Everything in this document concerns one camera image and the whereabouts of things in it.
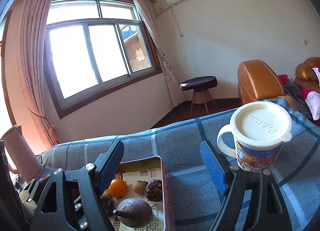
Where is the pink electric kettle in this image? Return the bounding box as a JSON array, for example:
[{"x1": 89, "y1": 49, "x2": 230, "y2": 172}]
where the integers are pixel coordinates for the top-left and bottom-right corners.
[{"x1": 1, "y1": 125, "x2": 43, "y2": 183}]

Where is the small tan longan fruit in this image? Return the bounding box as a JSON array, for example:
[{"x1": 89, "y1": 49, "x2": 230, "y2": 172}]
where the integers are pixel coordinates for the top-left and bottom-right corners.
[{"x1": 132, "y1": 181, "x2": 148, "y2": 195}]

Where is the small orange tangerine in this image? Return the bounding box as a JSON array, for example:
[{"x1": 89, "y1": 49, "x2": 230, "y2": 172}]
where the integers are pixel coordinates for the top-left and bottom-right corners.
[{"x1": 107, "y1": 178, "x2": 128, "y2": 198}]

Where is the dark purple stool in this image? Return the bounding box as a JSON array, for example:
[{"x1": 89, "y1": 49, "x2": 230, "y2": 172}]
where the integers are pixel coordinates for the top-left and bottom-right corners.
[{"x1": 180, "y1": 76, "x2": 218, "y2": 115}]

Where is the window with brown frame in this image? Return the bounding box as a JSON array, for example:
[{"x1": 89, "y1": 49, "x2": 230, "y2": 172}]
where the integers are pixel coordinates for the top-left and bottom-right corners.
[{"x1": 44, "y1": 0, "x2": 161, "y2": 118}]

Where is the dark knobby round fruit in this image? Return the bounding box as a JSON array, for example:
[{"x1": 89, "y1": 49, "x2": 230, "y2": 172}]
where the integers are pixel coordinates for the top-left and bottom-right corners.
[{"x1": 144, "y1": 180, "x2": 163, "y2": 202}]

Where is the pink biscuit tin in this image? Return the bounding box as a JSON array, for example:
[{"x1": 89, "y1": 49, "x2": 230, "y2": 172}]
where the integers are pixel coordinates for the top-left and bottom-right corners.
[{"x1": 100, "y1": 155, "x2": 176, "y2": 231}]

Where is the pink curtain right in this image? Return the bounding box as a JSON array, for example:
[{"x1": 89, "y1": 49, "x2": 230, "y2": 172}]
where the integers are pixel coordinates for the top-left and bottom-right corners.
[{"x1": 133, "y1": 0, "x2": 185, "y2": 107}]

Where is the pink floral pillow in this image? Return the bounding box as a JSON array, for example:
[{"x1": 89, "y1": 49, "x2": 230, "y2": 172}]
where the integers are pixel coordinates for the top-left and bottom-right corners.
[
  {"x1": 300, "y1": 88, "x2": 320, "y2": 121},
  {"x1": 312, "y1": 67, "x2": 320, "y2": 85}
]

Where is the orange leather armchair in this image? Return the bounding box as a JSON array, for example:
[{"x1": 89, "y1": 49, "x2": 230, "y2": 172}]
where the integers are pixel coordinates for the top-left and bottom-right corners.
[{"x1": 237, "y1": 59, "x2": 286, "y2": 104}]

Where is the pink curtain left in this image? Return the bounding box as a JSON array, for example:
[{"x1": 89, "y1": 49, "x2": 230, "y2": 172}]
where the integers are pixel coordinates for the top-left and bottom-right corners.
[{"x1": 17, "y1": 0, "x2": 59, "y2": 149}]

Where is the white cartoon mug with lid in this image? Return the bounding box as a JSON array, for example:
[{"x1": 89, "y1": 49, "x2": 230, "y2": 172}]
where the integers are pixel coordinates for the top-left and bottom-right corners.
[{"x1": 216, "y1": 101, "x2": 292, "y2": 173}]

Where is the brown leather sofa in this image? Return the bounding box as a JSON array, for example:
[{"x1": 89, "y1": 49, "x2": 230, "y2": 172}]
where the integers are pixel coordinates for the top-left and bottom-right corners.
[{"x1": 294, "y1": 57, "x2": 320, "y2": 93}]

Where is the purple passion fruit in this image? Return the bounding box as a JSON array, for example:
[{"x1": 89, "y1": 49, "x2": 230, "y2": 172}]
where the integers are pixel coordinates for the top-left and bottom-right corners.
[{"x1": 113, "y1": 198, "x2": 153, "y2": 228}]

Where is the paper liner in tin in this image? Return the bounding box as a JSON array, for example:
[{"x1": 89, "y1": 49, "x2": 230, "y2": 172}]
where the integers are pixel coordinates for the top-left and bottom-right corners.
[{"x1": 104, "y1": 168, "x2": 164, "y2": 230}]

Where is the pink curtain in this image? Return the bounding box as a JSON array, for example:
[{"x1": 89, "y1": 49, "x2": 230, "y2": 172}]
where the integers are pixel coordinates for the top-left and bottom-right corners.
[
  {"x1": 17, "y1": 0, "x2": 59, "y2": 149},
  {"x1": 133, "y1": 0, "x2": 185, "y2": 107}
]

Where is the blue plaid tablecloth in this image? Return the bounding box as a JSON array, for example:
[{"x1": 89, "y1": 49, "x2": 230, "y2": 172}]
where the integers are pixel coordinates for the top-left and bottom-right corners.
[{"x1": 37, "y1": 97, "x2": 320, "y2": 231}]

